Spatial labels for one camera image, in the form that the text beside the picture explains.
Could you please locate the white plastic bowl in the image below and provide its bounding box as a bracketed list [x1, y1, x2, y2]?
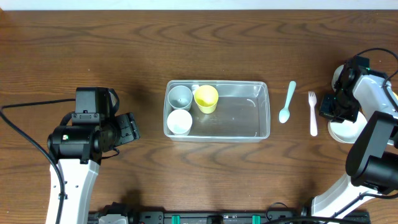
[328, 112, 367, 144]

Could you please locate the cream white plastic cup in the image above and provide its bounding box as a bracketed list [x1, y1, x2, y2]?
[167, 110, 193, 136]

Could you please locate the grey plastic cup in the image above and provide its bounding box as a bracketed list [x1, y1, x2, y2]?
[168, 85, 193, 111]

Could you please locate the yellow plastic cup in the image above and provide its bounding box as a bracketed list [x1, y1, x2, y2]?
[193, 85, 219, 114]

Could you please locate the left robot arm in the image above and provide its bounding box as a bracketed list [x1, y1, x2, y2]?
[46, 87, 140, 223]

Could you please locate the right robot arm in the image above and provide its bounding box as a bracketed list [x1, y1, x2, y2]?
[308, 54, 397, 222]

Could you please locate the grey plastic bowl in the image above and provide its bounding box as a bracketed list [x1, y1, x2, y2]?
[331, 65, 344, 91]

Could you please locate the pink plastic fork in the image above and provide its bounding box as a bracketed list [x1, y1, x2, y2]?
[308, 91, 318, 136]

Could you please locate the mint green plastic spoon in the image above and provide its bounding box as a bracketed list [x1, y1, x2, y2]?
[279, 81, 296, 123]

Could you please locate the clear plastic storage box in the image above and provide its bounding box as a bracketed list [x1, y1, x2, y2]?
[163, 80, 271, 142]

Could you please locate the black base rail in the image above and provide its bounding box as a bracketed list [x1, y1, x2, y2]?
[86, 202, 371, 224]

